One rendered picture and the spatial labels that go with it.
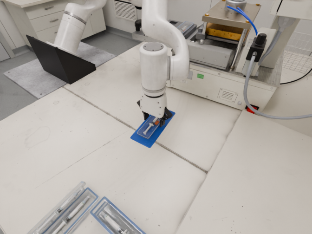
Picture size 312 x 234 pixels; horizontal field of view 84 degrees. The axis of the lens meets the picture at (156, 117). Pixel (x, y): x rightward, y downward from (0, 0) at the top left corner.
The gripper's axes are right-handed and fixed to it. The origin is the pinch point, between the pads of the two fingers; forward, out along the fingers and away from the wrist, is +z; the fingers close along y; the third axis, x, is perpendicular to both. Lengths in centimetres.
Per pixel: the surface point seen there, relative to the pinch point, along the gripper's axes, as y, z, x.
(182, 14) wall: -78, 22, 206
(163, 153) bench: 10.6, 3.3, -10.7
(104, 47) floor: -196, 79, 163
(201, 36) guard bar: 5.1, -25.0, 30.2
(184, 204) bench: 24.9, 3.2, -23.6
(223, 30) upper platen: 12.2, -27.5, 33.9
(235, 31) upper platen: 16.8, -27.5, 35.4
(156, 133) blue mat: 3.4, 3.2, -4.1
